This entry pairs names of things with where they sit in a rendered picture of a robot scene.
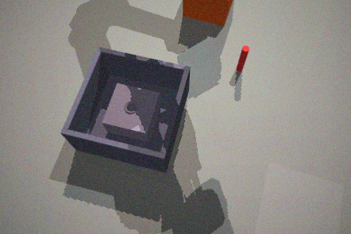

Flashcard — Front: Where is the red peg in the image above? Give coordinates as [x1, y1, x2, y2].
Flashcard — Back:
[237, 46, 249, 71]

